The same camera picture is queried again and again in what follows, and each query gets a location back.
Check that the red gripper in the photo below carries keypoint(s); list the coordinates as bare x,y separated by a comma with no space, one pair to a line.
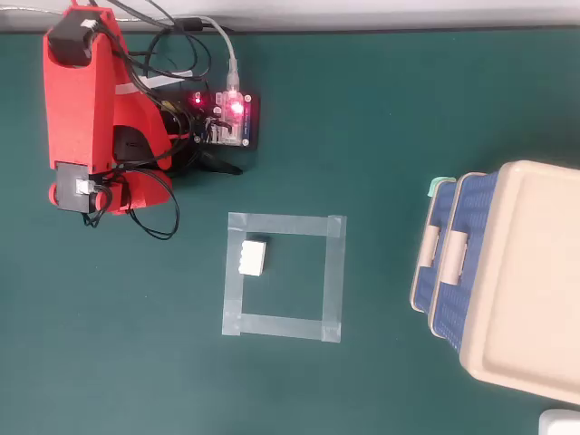
118,195

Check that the white cube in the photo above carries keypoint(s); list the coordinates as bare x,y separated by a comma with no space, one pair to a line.
253,257

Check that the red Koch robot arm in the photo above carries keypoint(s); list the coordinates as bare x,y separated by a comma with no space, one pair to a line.
77,113

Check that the beige plastic drawer cabinet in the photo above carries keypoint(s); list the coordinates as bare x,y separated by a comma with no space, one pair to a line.
534,281

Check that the motor driver circuit board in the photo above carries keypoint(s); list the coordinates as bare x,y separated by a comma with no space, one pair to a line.
226,127

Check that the translucent tape strip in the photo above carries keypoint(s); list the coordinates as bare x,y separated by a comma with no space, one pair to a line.
333,281
290,225
281,324
232,294

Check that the dark green table mat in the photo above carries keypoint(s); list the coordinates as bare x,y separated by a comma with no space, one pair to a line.
408,90

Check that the mint green tape piece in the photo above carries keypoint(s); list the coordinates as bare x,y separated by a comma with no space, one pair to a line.
436,185

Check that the white plastic object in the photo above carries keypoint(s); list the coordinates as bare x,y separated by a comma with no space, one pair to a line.
562,426

